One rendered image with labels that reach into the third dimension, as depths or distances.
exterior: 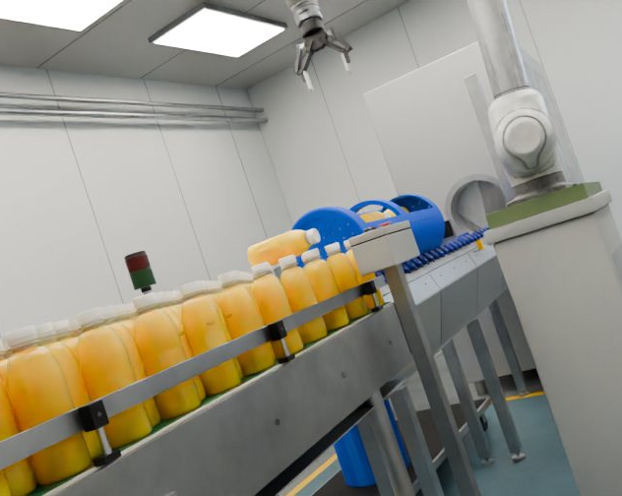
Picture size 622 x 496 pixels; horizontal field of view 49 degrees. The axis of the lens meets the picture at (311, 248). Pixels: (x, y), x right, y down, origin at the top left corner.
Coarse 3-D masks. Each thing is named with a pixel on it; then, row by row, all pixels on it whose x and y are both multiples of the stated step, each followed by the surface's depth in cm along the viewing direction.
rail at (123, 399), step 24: (360, 288) 177; (312, 312) 151; (264, 336) 132; (192, 360) 112; (216, 360) 117; (144, 384) 101; (168, 384) 106; (120, 408) 96; (24, 432) 82; (48, 432) 85; (72, 432) 88; (0, 456) 79; (24, 456) 81
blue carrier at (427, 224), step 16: (320, 208) 213; (336, 208) 212; (352, 208) 251; (384, 208) 289; (400, 208) 248; (416, 208) 288; (432, 208) 278; (304, 224) 215; (320, 224) 213; (336, 224) 210; (352, 224) 208; (368, 224) 214; (416, 224) 252; (432, 224) 268; (320, 240) 213; (336, 240) 211; (416, 240) 250; (432, 240) 269
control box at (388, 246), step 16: (400, 224) 178; (352, 240) 171; (368, 240) 169; (384, 240) 167; (400, 240) 174; (368, 256) 169; (384, 256) 168; (400, 256) 170; (416, 256) 182; (368, 272) 170
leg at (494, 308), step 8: (496, 304) 388; (496, 312) 389; (496, 320) 389; (496, 328) 390; (504, 328) 388; (504, 336) 388; (504, 344) 389; (512, 344) 391; (512, 352) 387; (512, 360) 388; (512, 368) 388; (520, 368) 390; (520, 376) 387; (520, 384) 388; (528, 392) 389
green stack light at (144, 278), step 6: (144, 270) 189; (150, 270) 191; (132, 276) 190; (138, 276) 189; (144, 276) 189; (150, 276) 190; (132, 282) 190; (138, 282) 189; (144, 282) 189; (150, 282) 190; (138, 288) 189
